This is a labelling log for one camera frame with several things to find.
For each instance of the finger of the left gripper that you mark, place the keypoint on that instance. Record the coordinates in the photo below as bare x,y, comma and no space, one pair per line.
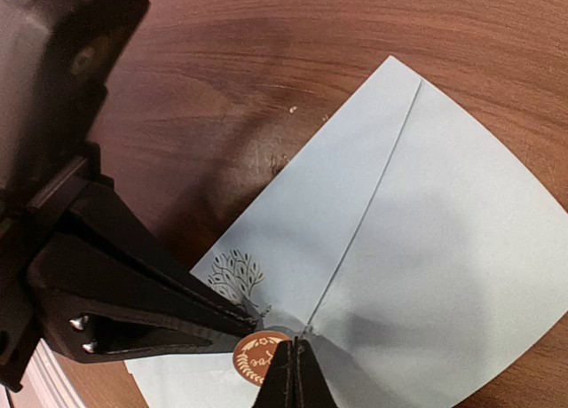
96,308

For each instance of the round brown seal sticker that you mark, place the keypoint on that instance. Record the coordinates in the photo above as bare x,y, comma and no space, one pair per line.
253,355

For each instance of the front aluminium rail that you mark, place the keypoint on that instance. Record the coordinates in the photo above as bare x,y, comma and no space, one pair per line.
48,381

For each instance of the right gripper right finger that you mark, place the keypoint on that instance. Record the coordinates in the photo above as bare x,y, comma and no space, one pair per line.
310,386

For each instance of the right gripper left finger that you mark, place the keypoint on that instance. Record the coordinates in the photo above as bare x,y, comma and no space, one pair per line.
277,390

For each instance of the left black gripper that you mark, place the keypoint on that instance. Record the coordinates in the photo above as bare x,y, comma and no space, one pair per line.
104,218

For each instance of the light blue envelope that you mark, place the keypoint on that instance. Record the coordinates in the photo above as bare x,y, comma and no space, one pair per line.
418,256

